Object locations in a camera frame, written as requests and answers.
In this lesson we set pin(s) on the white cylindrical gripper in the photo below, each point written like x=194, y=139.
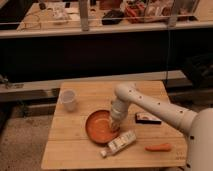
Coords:
x=118, y=112

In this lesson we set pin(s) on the orange ceramic bowl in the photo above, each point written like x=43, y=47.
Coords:
x=97, y=127

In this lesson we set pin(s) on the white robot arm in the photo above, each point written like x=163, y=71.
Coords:
x=196, y=126

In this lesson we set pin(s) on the small black box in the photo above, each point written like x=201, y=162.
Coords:
x=146, y=119

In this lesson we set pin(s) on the clear plastic bottle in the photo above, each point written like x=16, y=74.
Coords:
x=118, y=144

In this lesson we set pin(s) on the clear plastic cup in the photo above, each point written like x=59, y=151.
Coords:
x=68, y=99

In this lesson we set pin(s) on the wooden table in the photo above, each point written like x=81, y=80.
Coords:
x=68, y=146

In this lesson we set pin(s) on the orange carrot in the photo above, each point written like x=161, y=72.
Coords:
x=159, y=148

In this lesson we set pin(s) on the black bag on shelf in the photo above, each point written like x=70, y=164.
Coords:
x=112, y=17

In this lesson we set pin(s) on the red clutter on shelf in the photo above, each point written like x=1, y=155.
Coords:
x=145, y=11

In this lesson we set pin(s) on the background workbench shelf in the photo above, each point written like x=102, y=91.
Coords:
x=42, y=18

